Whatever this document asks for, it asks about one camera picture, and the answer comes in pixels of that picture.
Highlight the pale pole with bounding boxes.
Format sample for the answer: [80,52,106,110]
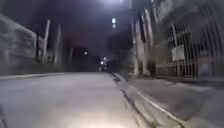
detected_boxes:
[53,23,63,66]
[41,18,52,65]

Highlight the grey wall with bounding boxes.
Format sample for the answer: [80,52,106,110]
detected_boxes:
[0,13,38,76]

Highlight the metal bar fence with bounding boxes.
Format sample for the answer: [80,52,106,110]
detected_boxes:
[154,0,224,81]

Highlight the pale concrete kerb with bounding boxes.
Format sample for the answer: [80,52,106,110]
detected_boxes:
[110,71,189,128]

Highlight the pale tree trunks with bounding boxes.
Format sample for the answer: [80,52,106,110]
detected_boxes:
[130,9,156,78]

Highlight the grey asphalt road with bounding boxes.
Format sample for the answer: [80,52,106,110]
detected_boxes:
[0,71,145,128]

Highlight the pale kerb strip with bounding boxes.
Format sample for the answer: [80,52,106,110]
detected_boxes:
[0,72,65,81]

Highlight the grey pavement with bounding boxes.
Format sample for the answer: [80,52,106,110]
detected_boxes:
[125,77,224,128]

